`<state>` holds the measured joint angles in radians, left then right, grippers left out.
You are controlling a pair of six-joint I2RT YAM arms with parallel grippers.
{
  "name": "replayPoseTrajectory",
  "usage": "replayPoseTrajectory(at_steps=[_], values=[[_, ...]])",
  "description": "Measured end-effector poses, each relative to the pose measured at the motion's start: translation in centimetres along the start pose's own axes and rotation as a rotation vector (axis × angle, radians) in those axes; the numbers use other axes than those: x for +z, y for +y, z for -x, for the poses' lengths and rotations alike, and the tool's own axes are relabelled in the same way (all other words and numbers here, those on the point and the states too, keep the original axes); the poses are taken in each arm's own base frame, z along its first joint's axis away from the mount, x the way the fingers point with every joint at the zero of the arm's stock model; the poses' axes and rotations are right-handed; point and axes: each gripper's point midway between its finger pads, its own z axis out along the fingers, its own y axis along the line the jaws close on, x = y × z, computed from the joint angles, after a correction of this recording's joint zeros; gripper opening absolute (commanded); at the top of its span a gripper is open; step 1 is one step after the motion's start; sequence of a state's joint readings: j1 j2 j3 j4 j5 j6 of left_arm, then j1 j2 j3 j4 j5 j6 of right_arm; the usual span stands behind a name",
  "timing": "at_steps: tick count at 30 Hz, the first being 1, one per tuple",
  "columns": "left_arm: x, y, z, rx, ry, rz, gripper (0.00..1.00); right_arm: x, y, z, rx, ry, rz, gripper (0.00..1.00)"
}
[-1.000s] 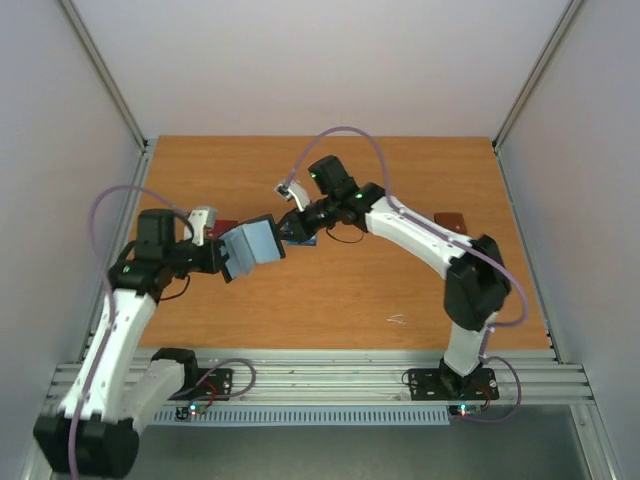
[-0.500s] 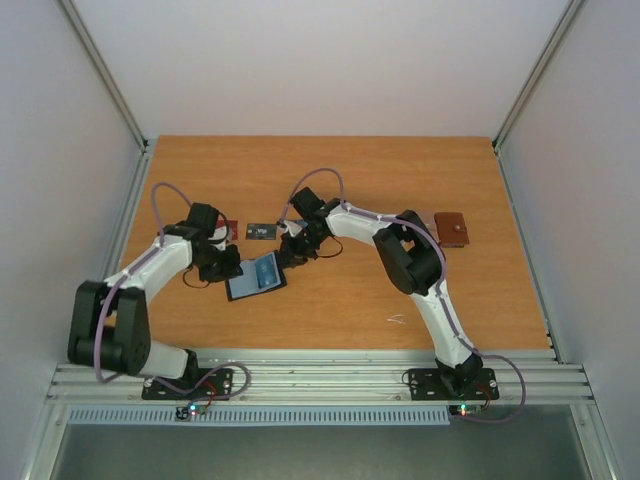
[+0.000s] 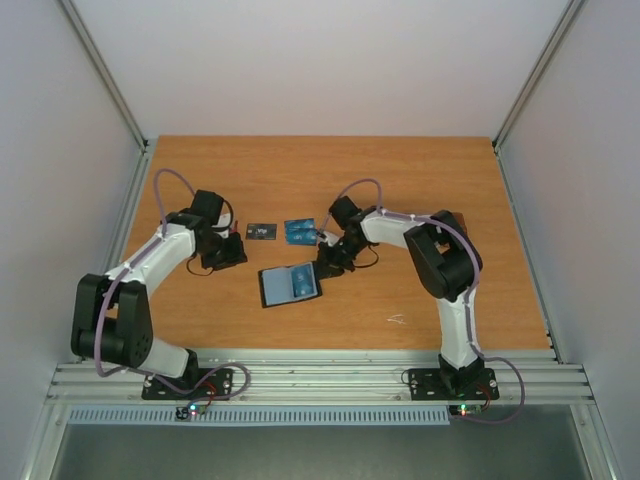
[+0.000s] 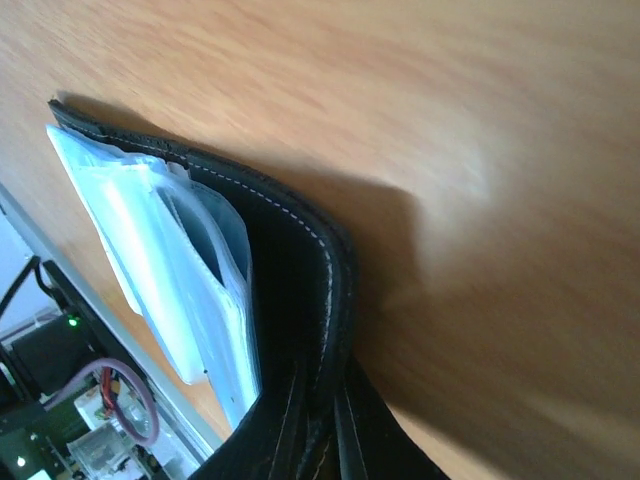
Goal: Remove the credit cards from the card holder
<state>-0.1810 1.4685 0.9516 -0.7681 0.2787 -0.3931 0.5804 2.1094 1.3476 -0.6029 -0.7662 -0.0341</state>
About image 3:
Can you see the black leather card holder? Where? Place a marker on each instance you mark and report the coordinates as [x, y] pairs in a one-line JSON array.
[[275, 286]]

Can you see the left circuit board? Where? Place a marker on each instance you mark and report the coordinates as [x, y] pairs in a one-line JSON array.
[[190, 412]]

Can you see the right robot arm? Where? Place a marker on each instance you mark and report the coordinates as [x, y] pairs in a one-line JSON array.
[[445, 260]]

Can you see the aluminium rail frame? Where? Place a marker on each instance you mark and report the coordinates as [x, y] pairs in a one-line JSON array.
[[335, 377]]

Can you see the black credit card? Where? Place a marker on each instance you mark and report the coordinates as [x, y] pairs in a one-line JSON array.
[[261, 231]]

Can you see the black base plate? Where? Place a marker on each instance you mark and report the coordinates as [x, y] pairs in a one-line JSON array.
[[425, 384], [181, 389]]

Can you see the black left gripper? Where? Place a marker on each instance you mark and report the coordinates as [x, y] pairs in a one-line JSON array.
[[237, 255]]

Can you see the circuit board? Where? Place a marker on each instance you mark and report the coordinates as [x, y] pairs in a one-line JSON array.
[[190, 412], [466, 410]]

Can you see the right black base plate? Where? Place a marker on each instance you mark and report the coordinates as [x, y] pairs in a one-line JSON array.
[[425, 384]]

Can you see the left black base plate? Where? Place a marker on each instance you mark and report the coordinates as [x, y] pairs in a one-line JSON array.
[[181, 389]]

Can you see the grey slotted cable duct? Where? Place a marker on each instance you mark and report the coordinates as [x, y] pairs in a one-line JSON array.
[[258, 416]]

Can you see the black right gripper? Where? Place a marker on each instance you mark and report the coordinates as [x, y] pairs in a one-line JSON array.
[[333, 256]]

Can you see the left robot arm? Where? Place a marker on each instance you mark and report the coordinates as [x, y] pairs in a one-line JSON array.
[[112, 322]]

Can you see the right circuit board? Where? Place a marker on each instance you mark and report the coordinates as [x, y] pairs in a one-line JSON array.
[[466, 410]]

